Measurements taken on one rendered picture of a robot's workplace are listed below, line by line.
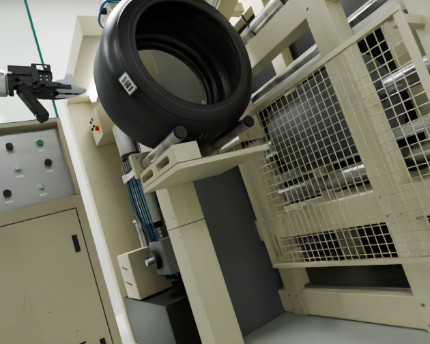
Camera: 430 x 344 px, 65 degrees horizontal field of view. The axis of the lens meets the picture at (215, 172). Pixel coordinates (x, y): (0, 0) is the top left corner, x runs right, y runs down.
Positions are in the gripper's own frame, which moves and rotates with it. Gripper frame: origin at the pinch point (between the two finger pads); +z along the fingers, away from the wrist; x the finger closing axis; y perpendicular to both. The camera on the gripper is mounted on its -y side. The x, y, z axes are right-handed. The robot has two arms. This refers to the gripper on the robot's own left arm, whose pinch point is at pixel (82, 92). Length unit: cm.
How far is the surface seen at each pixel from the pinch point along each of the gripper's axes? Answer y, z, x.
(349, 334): -102, 88, 2
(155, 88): -4.1, 19.6, -12.2
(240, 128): -17, 51, -8
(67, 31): 199, 43, 245
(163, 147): -20.0, 23.3, -0.7
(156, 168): -25.8, 21.6, 4.7
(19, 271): -50, -23, 55
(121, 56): 6.7, 10.7, -11.1
